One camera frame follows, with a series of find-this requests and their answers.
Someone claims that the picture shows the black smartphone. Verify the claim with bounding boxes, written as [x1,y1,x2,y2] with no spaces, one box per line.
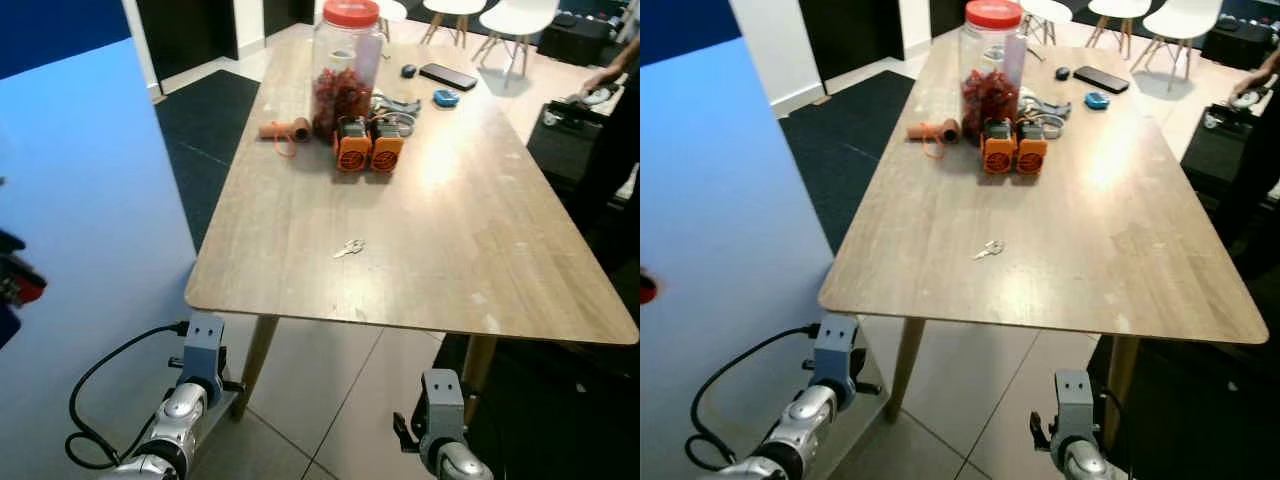
[1072,66,1131,95]
[419,63,479,92]

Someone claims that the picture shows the wooden table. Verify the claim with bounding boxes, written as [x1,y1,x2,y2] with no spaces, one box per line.
[818,28,1269,451]
[185,28,641,421]

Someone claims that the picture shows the orange and black device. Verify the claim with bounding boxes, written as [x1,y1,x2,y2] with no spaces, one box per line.
[980,120,1019,176]
[370,120,406,173]
[333,117,373,174]
[1016,122,1049,175]

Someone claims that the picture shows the black cart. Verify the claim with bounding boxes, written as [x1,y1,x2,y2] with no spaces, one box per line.
[527,95,626,191]
[1180,100,1271,196]

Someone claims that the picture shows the white chair with wooden legs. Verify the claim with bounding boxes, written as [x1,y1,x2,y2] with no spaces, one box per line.
[1020,0,1073,47]
[375,0,409,41]
[473,0,561,83]
[420,0,488,47]
[1085,0,1151,49]
[1130,0,1223,83]

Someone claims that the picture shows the black storage box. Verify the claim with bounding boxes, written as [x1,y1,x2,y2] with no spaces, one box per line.
[540,12,623,67]
[1200,18,1277,71]

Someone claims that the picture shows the black door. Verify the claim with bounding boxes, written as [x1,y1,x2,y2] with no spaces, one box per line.
[135,0,239,83]
[800,0,906,83]

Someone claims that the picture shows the dark floor mat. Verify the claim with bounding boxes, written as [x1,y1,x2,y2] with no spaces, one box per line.
[155,70,261,251]
[780,70,916,251]

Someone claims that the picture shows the grey metal parts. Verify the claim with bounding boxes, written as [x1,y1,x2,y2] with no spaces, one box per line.
[370,88,423,136]
[1018,88,1073,136]

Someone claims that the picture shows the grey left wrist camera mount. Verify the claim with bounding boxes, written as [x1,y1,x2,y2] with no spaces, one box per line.
[812,313,861,411]
[183,313,227,406]

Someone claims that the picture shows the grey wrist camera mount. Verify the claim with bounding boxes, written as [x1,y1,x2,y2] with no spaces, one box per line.
[183,313,227,406]
[812,313,861,411]
[420,369,467,446]
[1053,369,1099,446]

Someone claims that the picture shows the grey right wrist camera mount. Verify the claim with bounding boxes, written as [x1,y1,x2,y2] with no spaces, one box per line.
[420,369,467,446]
[1053,369,1099,446]

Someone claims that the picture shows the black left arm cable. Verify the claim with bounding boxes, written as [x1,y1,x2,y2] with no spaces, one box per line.
[65,320,191,471]
[688,322,821,471]

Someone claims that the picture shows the person's black clothed body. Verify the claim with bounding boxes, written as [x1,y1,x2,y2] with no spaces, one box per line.
[1215,100,1280,256]

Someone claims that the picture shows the clear jar with red lid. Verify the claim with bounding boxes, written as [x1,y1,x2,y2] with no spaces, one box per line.
[311,0,385,141]
[958,0,1029,141]

